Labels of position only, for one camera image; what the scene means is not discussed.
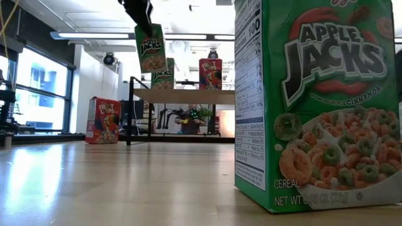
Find black equipment stand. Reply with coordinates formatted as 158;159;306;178
0;89;17;134

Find person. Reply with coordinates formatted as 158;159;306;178
143;100;158;132
175;105;208;135

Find red Froot Loops cereal box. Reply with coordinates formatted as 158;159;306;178
85;96;122;145
198;58;223;91

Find yellow cable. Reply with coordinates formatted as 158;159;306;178
0;0;20;90

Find long ceiling light bar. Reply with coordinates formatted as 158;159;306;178
50;31;236;41

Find dark framed window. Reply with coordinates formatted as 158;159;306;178
0;46;76;134

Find black metal rail frame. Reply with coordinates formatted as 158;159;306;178
0;133;236;147

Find wooden shelf black metal legs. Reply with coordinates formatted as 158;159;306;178
126;76;236;146

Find green potted plant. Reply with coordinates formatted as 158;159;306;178
197;106;214;122

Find green Apple Jacks cereal box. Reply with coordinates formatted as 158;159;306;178
134;23;168;74
150;57;175;90
232;0;402;215

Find black monitor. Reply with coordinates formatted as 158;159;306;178
121;99;145;126

